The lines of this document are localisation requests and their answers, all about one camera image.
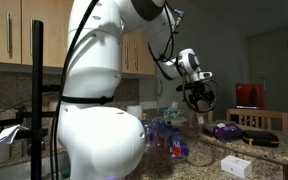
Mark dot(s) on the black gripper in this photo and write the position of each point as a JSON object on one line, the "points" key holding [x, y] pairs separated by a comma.
{"points": [[202, 90]]}

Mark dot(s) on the clear zip bag purple package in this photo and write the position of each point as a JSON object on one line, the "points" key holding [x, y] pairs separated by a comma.
{"points": [[229, 131]]}

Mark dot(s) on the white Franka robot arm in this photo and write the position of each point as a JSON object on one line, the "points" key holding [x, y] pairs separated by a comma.
{"points": [[94, 66]]}

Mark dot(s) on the teal patterned tissue box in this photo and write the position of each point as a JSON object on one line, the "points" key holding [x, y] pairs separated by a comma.
{"points": [[173, 114]]}

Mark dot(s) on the blue cap water bottle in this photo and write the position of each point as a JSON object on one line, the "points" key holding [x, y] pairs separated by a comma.
{"points": [[158, 132], [148, 133], [168, 131]]}

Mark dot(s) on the red box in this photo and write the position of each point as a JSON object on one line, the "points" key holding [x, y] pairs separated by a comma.
{"points": [[249, 95]]}

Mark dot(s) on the water bottle red blue label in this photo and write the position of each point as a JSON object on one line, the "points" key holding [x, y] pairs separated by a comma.
{"points": [[177, 148]]}

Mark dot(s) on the wooden slat back chair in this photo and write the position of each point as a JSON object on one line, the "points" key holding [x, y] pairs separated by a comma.
{"points": [[257, 112]]}

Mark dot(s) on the white paper towel roll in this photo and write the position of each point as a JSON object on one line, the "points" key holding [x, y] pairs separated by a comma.
{"points": [[134, 111]]}

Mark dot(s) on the black case yellow zipper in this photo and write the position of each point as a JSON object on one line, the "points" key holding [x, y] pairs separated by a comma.
{"points": [[260, 137]]}

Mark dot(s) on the small white box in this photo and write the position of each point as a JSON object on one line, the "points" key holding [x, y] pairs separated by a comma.
{"points": [[235, 166]]}

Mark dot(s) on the white folded paper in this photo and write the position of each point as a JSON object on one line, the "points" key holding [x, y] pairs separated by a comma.
{"points": [[9, 134]]}

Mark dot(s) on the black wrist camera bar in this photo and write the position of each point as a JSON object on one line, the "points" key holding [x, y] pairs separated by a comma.
{"points": [[185, 87]]}

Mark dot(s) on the grey wall phone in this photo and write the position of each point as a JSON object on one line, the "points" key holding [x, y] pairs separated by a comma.
{"points": [[158, 87]]}

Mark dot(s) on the black camera stand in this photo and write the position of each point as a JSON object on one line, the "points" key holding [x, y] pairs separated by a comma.
{"points": [[37, 66]]}

